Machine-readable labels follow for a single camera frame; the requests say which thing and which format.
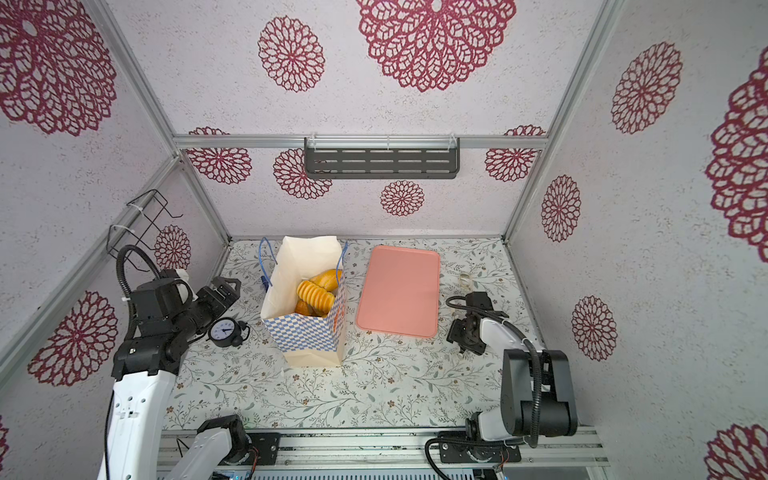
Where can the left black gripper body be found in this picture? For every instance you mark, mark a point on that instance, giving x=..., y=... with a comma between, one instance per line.
x=208, y=306

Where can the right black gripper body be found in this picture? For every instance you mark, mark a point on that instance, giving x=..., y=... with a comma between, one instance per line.
x=458, y=333

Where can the blue checkered paper bag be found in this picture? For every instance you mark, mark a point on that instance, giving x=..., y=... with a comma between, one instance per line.
x=303, y=340

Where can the striped twisted bread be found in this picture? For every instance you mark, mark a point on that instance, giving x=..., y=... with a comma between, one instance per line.
x=316, y=297

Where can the long baguette bread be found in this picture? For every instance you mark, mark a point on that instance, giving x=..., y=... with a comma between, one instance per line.
x=328, y=280

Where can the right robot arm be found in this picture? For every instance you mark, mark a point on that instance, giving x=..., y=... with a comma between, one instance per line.
x=536, y=395

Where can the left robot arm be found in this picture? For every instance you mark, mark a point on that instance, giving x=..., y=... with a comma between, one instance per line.
x=167, y=315

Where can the black alarm clock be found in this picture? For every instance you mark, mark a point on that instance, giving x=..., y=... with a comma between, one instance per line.
x=228, y=332

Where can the tape roll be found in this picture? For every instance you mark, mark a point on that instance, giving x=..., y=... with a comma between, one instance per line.
x=465, y=281

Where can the pink plastic tray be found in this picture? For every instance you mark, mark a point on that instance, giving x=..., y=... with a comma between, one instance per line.
x=401, y=292

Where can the black wire rack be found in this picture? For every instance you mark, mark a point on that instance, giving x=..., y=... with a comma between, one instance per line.
x=155, y=229

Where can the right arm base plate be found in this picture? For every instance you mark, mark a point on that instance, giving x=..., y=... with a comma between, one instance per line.
x=457, y=448

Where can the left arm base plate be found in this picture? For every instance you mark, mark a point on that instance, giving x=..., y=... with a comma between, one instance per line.
x=246, y=448

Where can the aluminium front rail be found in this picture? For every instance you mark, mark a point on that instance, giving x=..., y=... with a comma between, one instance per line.
x=404, y=448

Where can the grey wall shelf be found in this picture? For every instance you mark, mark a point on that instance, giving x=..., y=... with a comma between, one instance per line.
x=386, y=159

